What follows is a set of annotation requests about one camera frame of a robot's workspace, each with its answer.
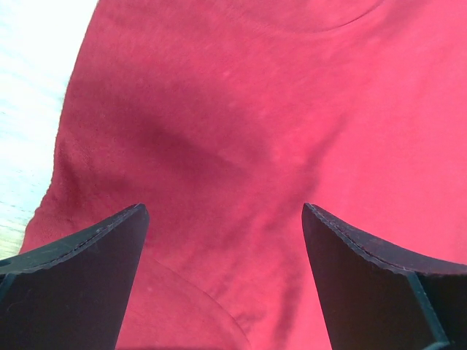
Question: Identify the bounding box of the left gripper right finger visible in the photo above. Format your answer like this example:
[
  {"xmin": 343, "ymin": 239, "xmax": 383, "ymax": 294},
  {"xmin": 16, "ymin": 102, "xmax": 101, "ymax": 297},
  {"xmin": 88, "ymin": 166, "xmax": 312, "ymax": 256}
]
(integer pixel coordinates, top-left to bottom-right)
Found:
[{"xmin": 302, "ymin": 204, "xmax": 466, "ymax": 350}]

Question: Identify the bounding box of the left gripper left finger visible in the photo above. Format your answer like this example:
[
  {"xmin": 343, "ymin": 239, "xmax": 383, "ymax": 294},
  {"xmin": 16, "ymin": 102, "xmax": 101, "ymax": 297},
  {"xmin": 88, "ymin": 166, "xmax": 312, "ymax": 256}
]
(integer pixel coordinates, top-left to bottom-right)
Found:
[{"xmin": 1, "ymin": 204, "xmax": 149, "ymax": 349}]

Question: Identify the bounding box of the red t-shirt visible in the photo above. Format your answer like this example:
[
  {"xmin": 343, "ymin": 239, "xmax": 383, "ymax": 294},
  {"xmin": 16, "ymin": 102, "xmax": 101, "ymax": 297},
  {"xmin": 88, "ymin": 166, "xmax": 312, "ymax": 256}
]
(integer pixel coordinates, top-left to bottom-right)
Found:
[{"xmin": 22, "ymin": 1, "xmax": 466, "ymax": 349}]

